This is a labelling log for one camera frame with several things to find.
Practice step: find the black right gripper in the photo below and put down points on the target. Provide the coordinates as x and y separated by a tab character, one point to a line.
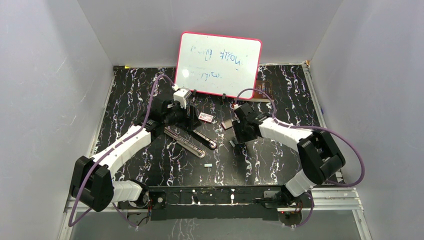
239	137

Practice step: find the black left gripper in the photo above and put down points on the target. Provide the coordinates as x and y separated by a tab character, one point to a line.
194	121

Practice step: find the red white staple box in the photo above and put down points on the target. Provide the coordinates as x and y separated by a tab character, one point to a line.
206	117

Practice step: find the cardboard staple box tray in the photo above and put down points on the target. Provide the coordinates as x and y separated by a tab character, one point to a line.
227	124

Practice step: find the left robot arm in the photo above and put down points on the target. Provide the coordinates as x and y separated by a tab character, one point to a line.
92	183

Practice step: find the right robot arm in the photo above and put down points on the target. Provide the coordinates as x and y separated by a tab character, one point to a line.
320	156

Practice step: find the brown Three Days book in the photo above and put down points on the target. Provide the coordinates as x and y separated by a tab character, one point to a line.
264	86

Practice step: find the pink framed whiteboard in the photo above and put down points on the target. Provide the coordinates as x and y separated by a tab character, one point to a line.
218	65

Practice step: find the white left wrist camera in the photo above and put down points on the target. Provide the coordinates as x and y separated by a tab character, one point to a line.
182	96

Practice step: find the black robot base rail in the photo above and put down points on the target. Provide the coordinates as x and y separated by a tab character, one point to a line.
220	202

